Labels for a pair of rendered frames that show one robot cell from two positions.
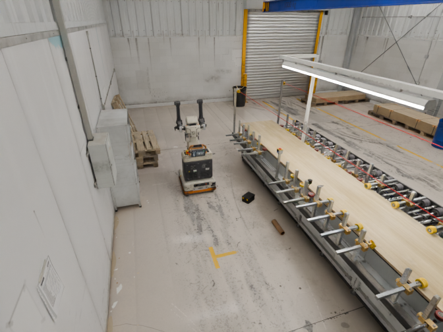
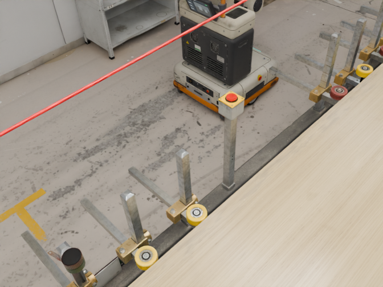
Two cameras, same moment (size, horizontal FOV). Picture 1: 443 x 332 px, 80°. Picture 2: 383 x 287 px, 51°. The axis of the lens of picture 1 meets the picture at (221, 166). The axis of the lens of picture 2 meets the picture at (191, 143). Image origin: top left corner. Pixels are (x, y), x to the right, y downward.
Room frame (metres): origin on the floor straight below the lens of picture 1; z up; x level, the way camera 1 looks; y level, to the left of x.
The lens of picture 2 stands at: (3.05, -1.88, 2.18)
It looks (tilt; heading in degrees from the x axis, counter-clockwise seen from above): 46 degrees down; 65
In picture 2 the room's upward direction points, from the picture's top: 3 degrees counter-clockwise
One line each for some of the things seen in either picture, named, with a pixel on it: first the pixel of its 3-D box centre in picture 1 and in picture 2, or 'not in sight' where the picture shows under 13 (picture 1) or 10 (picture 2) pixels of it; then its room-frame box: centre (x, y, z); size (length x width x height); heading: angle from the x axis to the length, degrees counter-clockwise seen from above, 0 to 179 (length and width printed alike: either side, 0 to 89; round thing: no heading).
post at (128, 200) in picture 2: (295, 184); (137, 232); (3.19, -1.05, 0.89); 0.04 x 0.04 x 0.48; 17
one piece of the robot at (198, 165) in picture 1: (196, 162); (219, 32); (4.42, 0.47, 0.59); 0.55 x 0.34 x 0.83; 107
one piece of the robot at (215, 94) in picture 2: (201, 184); (200, 85); (4.20, 0.38, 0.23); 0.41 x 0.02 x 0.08; 107
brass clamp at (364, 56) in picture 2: not in sight; (369, 51); (4.84, -0.53, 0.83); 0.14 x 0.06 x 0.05; 17
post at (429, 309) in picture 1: (426, 315); not in sight; (1.28, -1.64, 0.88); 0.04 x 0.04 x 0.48; 17
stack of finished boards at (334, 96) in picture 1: (335, 96); not in sight; (10.94, -4.67, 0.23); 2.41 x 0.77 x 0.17; 109
